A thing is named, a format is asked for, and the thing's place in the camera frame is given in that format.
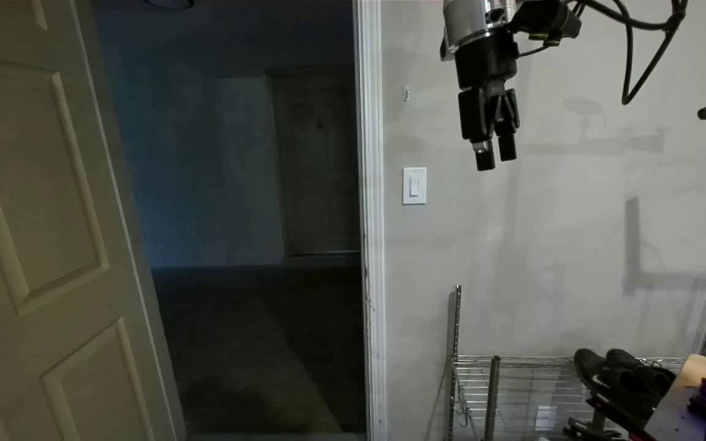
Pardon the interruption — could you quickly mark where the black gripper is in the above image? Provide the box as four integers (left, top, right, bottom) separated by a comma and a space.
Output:
451, 28, 525, 173

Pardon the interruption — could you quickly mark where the dark far door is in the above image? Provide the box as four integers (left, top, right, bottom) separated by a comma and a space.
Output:
268, 66, 363, 265

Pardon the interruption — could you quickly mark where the black bar clamp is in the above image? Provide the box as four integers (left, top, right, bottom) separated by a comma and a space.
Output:
572, 345, 678, 420

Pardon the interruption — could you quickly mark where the beige panelled door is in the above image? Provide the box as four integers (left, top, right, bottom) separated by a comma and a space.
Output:
0, 0, 189, 441

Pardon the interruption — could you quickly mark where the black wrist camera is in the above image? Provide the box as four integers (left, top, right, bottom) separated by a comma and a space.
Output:
513, 0, 585, 44

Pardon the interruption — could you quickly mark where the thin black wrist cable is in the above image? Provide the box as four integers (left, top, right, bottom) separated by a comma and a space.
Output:
576, 0, 692, 108

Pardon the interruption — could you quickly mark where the white door frame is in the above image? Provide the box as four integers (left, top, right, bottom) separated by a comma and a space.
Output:
350, 0, 393, 441

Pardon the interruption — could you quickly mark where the metal wire shelf rack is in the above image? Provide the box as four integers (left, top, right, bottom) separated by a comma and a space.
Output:
424, 282, 706, 441

